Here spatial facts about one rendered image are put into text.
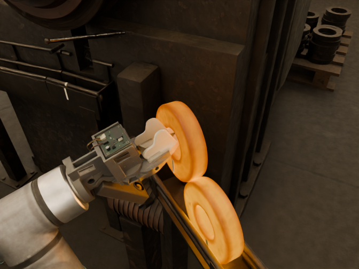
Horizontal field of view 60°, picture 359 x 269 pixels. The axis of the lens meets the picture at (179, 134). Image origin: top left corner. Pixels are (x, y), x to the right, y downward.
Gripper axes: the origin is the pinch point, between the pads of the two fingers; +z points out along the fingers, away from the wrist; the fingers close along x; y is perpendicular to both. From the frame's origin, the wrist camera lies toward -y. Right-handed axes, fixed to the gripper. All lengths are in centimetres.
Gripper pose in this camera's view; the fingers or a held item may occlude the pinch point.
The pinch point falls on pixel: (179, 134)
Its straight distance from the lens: 58.4
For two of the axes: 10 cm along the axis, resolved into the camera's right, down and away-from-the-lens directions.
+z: 8.5, -5.0, 1.6
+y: -2.4, -6.4, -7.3
